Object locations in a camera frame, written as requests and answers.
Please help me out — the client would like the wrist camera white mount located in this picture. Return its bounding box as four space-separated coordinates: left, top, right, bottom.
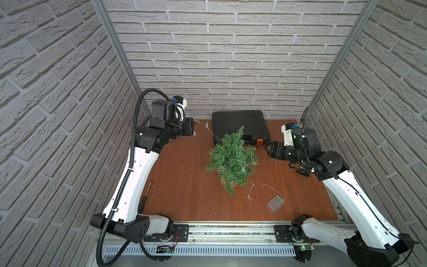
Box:
172 95 187 115
281 122 298 146

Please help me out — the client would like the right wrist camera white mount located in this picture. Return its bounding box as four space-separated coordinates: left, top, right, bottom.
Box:
281 122 298 146

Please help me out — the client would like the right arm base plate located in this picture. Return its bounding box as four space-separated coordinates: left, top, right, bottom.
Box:
274 225 320 243

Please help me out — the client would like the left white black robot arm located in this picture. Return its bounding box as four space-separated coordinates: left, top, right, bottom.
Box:
90 96 194 243

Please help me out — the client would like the small black plug object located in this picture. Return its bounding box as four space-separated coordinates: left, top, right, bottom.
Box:
295 169 310 177

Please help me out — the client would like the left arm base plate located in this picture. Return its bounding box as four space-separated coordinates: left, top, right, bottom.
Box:
143 224 190 243

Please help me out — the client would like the aluminium front rail frame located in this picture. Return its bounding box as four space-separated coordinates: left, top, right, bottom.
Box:
95 221 371 258

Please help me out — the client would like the black plastic tool case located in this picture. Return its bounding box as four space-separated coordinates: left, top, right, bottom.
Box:
212 110 271 145

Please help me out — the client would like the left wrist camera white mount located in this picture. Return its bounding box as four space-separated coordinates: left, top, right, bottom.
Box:
172 95 187 115

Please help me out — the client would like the black handle screwdriver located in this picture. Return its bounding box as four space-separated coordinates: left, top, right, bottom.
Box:
138 180 153 214

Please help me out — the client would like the left black corrugated cable conduit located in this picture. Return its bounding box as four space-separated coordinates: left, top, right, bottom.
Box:
96 88 172 267

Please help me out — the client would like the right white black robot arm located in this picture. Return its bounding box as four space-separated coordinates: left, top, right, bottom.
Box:
265 123 417 267

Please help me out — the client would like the clear string light wire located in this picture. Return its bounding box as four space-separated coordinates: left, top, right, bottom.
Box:
194 119 285 201

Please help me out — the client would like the clear battery box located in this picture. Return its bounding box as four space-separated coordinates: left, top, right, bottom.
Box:
267 195 284 212

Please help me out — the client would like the small green christmas tree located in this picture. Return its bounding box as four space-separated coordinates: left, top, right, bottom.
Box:
205 128 258 196

